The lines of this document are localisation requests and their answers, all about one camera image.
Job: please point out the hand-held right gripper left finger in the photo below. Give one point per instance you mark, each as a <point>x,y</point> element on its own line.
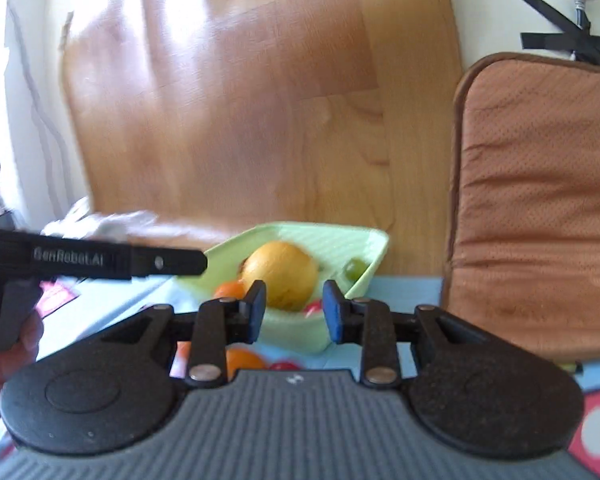
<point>254,315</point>

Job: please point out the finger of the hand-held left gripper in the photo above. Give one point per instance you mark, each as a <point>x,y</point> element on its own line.
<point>170,262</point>

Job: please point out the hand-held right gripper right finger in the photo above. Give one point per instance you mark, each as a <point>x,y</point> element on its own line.
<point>334,315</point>

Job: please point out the light green plastic basket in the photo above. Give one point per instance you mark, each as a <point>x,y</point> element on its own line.
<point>295,330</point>

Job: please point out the orange tangerine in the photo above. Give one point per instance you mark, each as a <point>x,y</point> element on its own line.
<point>245,361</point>

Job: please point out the green tomato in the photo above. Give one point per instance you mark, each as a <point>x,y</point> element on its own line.
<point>354,269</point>

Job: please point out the large yellow citrus fruit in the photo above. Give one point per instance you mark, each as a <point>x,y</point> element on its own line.
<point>285,270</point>

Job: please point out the dark red tomato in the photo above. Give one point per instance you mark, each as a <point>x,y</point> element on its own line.
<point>282,366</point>

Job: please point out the person's left hand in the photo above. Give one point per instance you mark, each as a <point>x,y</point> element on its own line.
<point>10,365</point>

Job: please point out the clear plastic bag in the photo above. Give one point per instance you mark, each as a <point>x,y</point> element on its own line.
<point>105,222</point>

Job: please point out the cartoon pig printed blanket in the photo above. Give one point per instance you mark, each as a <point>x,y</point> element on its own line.
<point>95,305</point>

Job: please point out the wood pattern vinyl sheet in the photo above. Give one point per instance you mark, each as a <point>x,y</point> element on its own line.
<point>255,110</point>

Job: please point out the brown seat cushion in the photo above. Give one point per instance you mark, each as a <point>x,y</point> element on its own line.
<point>540,200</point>

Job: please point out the black tape strip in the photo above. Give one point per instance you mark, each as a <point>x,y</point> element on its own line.
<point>545,5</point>
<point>550,41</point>

